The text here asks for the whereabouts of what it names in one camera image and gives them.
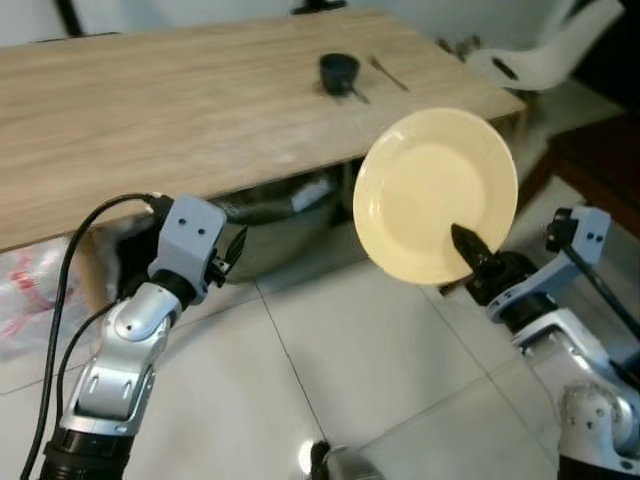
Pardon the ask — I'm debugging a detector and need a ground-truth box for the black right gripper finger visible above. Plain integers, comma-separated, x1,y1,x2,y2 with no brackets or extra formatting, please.
451,223,494,272

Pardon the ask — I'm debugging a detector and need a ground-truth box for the round plastic dinner plate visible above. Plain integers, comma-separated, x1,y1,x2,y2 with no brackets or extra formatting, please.
353,108,519,286

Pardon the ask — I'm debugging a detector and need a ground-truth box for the grey sack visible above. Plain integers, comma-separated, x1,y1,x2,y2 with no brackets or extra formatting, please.
215,165,356,283

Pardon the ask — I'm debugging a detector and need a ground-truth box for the white red-printed plastic bag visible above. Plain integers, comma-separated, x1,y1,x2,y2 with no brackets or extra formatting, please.
0,240,101,363

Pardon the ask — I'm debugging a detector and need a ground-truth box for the silver metal fork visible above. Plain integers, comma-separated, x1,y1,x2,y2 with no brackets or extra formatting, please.
369,57,410,93

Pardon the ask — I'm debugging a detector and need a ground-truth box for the black cup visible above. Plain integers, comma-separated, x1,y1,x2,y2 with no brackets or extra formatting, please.
319,53,362,98

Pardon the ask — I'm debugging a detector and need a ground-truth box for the white plastic chair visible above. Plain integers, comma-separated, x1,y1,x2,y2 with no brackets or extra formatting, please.
440,0,626,96

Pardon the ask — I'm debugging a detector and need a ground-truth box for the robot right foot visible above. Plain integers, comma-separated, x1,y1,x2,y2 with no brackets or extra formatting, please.
305,440,386,480

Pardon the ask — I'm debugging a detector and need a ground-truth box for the black stand base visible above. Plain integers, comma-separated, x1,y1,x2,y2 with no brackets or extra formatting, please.
290,0,351,15

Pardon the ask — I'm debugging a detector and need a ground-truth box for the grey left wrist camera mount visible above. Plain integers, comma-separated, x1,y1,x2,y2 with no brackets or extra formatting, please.
150,195,228,291

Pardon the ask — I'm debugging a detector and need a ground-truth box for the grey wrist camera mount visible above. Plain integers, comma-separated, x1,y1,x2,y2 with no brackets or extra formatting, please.
545,206,612,266
150,195,228,291

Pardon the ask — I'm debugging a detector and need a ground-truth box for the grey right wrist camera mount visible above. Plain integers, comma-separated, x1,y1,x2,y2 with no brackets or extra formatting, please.
545,206,612,266

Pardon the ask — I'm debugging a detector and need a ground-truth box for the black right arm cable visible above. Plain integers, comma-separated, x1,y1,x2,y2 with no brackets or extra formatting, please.
560,235,640,336

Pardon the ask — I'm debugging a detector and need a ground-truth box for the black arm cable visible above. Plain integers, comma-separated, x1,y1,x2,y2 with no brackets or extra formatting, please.
22,193,166,480
560,235,640,336

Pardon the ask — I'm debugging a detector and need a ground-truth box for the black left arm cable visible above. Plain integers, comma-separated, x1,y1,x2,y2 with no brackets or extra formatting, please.
22,193,166,480

